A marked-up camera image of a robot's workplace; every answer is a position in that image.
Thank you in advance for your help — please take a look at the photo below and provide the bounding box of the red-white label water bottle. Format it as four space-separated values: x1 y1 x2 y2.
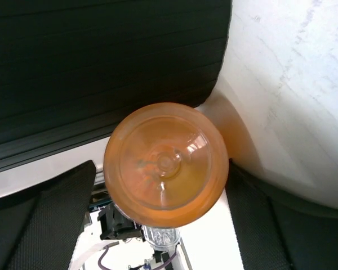
142 226 181 251

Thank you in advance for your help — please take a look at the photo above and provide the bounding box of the orange plastic bottle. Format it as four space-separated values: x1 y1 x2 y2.
103 102 229 228

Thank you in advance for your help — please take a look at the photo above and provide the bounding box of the black plastic waste bin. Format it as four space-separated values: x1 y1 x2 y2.
0 1 232 172

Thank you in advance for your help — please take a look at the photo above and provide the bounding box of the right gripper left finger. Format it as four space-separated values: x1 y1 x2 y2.
0 160 96 269

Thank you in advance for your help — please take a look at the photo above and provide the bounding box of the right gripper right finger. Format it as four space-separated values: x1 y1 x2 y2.
225 162 338 269

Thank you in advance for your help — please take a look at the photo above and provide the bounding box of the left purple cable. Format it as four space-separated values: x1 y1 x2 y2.
97 243 177 270

